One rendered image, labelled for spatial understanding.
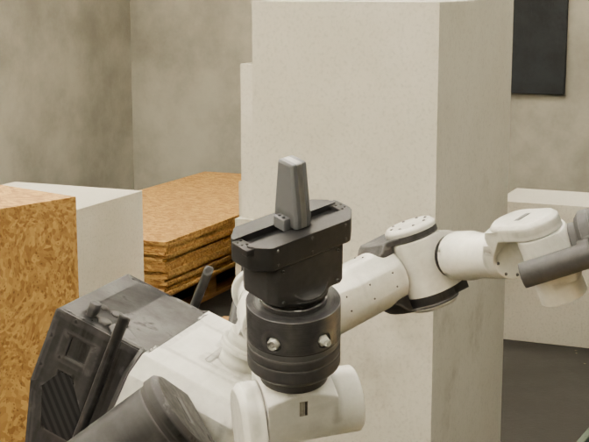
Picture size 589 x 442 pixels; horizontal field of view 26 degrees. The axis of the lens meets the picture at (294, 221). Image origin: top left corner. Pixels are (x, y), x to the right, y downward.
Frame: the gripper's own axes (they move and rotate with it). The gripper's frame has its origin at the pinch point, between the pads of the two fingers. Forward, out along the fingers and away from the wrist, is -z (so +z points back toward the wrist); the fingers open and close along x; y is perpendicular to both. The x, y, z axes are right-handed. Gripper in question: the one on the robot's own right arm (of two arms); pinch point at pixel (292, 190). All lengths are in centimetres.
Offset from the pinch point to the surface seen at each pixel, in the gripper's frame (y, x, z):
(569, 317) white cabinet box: -263, 393, 283
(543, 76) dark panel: -496, 644, 278
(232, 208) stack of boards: -494, 354, 295
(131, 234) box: -329, 181, 192
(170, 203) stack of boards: -531, 333, 299
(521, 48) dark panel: -516, 640, 260
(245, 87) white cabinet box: -365, 269, 158
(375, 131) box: -180, 179, 99
